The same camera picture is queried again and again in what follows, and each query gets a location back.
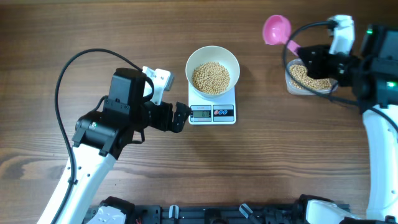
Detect pile of soybeans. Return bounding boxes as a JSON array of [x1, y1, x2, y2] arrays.
[[289, 64, 332, 90]]

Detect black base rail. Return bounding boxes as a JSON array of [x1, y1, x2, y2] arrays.
[[83, 203, 306, 224]]

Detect soybeans in white bowl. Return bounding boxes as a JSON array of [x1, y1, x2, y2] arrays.
[[192, 62, 230, 95]]

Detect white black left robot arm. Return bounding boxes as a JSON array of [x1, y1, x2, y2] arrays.
[[39, 67, 191, 223]]

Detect white bowl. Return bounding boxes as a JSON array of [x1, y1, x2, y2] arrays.
[[185, 45, 240, 98]]

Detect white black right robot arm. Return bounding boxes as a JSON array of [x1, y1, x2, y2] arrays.
[[289, 16, 397, 223]]

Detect clear plastic bean container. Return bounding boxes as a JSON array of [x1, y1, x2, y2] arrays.
[[285, 58, 338, 95]]

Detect pink plastic measuring scoop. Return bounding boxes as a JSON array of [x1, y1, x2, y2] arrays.
[[262, 15, 292, 45]]

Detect white digital kitchen scale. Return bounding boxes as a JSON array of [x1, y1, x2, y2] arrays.
[[188, 85, 237, 125]]

